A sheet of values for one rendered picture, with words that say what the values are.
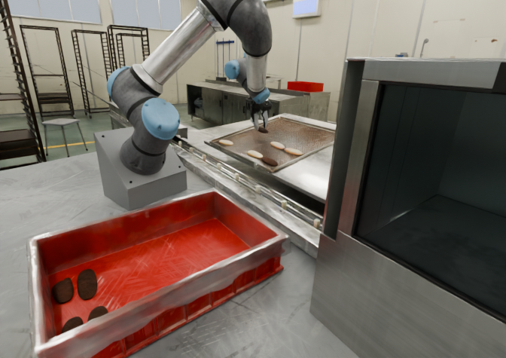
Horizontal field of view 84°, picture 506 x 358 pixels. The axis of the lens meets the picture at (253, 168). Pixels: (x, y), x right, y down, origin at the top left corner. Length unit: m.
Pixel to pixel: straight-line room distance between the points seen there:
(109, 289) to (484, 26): 4.40
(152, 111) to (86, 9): 7.39
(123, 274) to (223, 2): 0.75
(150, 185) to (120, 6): 7.54
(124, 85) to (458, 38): 4.13
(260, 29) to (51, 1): 7.43
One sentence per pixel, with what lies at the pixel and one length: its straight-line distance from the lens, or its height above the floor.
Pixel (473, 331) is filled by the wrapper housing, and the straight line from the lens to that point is 0.46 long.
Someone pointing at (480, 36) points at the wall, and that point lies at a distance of 4.49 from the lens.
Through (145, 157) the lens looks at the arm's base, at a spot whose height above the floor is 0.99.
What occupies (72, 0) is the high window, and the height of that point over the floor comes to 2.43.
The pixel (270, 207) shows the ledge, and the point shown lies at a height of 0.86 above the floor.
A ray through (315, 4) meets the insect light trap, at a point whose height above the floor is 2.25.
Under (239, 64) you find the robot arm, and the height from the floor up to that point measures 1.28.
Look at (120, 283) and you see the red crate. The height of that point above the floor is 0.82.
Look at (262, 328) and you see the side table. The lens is 0.61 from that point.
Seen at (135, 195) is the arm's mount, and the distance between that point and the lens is 1.00.
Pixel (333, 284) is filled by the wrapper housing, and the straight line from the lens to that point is 0.56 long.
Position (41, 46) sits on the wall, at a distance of 8.07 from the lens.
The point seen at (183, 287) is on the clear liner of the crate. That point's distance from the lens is 0.55.
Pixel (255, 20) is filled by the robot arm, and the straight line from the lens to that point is 0.87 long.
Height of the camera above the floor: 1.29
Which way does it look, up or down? 21 degrees down
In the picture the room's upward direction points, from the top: 2 degrees clockwise
